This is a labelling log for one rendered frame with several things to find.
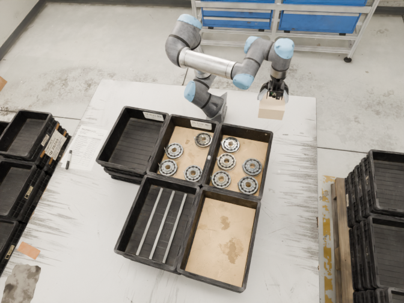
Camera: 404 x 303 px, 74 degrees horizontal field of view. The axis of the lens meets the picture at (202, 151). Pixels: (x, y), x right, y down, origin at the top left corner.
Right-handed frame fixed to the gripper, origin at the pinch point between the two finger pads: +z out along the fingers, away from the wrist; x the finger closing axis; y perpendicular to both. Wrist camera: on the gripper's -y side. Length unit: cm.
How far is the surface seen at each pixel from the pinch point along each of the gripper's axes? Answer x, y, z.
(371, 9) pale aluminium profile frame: 84, -161, 51
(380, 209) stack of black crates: 70, 29, 51
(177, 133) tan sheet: -51, 9, 27
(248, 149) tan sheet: -8.4, 14.4, 26.6
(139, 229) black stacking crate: -57, 68, 27
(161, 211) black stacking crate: -48, 57, 27
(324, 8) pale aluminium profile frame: 44, -159, 51
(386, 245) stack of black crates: 81, 43, 71
